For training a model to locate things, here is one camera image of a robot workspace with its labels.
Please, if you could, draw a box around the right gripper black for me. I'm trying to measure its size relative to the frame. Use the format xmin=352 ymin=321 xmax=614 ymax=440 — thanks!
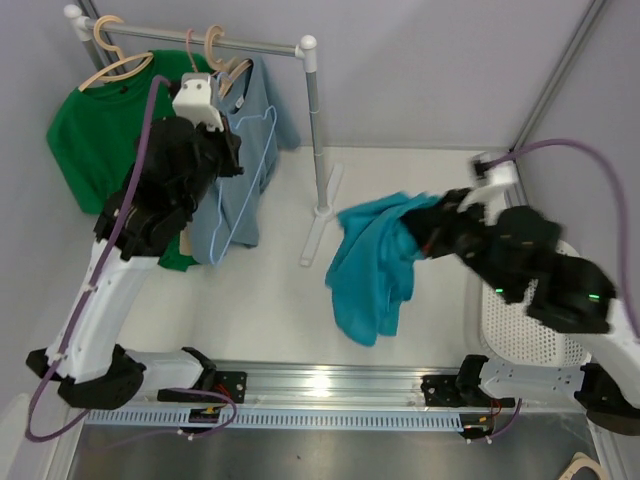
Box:
xmin=398 ymin=187 xmax=515 ymax=300

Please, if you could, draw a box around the grey blue t shirt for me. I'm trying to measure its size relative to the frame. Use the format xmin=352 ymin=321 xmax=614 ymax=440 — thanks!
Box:
xmin=189 ymin=57 xmax=301 ymax=265

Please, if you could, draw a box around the blue wire hanger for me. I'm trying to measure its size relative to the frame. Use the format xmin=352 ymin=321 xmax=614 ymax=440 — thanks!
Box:
xmin=207 ymin=74 xmax=279 ymax=265

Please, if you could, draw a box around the green t shirt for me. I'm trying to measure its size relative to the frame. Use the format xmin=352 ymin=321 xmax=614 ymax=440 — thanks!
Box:
xmin=46 ymin=48 xmax=213 ymax=272

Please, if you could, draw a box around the beige wooden hanger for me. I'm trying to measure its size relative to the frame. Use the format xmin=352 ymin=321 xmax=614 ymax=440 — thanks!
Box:
xmin=203 ymin=24 xmax=252 ymax=96

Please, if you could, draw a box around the cream hanger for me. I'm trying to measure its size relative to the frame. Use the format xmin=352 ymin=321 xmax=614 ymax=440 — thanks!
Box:
xmin=77 ymin=14 xmax=154 ymax=93

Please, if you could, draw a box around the teal t shirt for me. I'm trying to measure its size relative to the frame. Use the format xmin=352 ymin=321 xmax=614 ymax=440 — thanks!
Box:
xmin=325 ymin=192 xmax=440 ymax=347

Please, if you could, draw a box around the pink wire hanger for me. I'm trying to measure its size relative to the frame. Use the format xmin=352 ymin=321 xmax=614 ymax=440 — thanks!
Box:
xmin=185 ymin=28 xmax=199 ymax=73

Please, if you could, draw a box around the beige t shirt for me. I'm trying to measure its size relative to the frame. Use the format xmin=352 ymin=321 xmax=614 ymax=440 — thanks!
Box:
xmin=179 ymin=231 xmax=192 ymax=256

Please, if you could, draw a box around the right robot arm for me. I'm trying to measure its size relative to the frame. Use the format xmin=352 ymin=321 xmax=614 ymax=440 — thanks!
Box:
xmin=401 ymin=189 xmax=619 ymax=338

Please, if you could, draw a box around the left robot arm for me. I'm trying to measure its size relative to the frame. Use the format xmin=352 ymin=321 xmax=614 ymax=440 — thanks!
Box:
xmin=26 ymin=116 xmax=243 ymax=410

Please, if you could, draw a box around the wooden hanger on floor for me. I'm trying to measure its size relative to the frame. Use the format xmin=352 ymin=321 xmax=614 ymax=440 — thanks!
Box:
xmin=558 ymin=452 xmax=609 ymax=480

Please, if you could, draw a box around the white laundry basket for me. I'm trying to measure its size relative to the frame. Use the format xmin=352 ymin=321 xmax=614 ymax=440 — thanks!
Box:
xmin=480 ymin=239 xmax=591 ymax=376

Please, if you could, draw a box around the metal clothes rack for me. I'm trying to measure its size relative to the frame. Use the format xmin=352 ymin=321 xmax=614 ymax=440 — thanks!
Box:
xmin=64 ymin=1 xmax=344 ymax=267

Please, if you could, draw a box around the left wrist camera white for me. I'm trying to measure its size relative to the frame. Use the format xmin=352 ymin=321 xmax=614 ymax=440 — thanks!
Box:
xmin=172 ymin=73 xmax=225 ymax=132

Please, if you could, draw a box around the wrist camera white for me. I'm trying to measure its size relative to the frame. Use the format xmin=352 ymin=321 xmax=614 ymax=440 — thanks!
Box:
xmin=463 ymin=152 xmax=518 ymax=208
xmin=172 ymin=73 xmax=225 ymax=132

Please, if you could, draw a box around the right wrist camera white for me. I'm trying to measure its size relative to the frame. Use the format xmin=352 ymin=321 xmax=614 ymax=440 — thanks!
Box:
xmin=463 ymin=152 xmax=518 ymax=208

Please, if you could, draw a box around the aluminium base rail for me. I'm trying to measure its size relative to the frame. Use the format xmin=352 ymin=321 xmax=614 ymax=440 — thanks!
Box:
xmin=64 ymin=363 xmax=591 ymax=407

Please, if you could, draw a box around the slotted cable duct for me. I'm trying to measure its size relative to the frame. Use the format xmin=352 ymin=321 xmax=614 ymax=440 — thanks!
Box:
xmin=86 ymin=406 xmax=463 ymax=432

